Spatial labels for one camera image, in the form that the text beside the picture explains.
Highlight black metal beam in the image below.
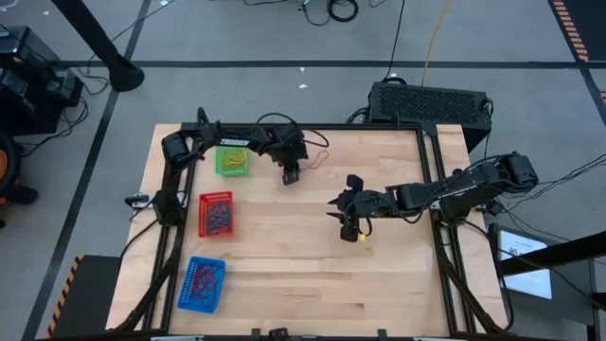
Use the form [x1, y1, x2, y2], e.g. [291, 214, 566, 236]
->
[499, 230, 606, 277]

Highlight black hazard-striped ramp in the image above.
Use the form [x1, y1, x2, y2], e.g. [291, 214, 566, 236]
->
[45, 254, 123, 340]

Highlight blue plastic basket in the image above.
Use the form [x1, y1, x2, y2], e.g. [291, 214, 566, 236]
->
[176, 255, 227, 315]

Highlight black mat orange stripes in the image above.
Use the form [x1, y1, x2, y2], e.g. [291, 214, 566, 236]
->
[548, 0, 606, 65]

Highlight red rubber band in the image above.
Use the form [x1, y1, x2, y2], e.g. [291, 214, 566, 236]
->
[191, 277, 217, 304]
[196, 272, 223, 305]
[301, 150, 330, 171]
[191, 264, 217, 295]

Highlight black hanging cable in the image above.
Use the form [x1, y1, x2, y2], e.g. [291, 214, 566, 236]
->
[382, 0, 407, 81]

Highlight blue rubber band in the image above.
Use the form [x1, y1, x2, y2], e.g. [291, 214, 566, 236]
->
[207, 207, 233, 237]
[205, 201, 227, 224]
[206, 203, 233, 231]

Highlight black coiled floor cable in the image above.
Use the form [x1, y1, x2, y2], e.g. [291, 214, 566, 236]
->
[326, 0, 360, 24]

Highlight black computer case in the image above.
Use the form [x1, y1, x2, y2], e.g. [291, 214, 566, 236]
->
[367, 81, 493, 153]

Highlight small black clamp device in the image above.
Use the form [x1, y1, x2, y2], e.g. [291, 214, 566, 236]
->
[124, 192, 152, 210]

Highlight red plastic basket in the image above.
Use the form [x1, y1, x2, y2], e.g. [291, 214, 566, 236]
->
[197, 190, 235, 239]

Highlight black pole stand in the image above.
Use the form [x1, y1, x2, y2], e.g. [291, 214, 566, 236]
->
[49, 0, 146, 94]

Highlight green plastic basket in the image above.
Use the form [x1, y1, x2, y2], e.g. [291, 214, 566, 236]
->
[215, 145, 251, 178]

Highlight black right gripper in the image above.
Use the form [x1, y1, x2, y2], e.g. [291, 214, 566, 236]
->
[326, 173, 387, 243]

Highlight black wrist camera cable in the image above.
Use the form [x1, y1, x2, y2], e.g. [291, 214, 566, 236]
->
[255, 112, 331, 149]

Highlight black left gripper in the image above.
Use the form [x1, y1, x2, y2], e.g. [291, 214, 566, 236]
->
[271, 125, 310, 187]

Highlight black orange wheeled device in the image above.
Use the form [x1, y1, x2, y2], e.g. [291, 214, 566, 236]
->
[0, 132, 40, 231]

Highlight black metal table frame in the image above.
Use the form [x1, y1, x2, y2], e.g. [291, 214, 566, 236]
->
[106, 106, 513, 340]

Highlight white screen monitor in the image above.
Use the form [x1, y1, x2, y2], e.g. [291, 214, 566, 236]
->
[487, 223, 555, 302]

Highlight yellow hanging cable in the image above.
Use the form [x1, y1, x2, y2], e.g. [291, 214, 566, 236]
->
[419, 0, 452, 87]

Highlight black equipment rack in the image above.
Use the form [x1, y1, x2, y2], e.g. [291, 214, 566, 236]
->
[0, 26, 86, 138]

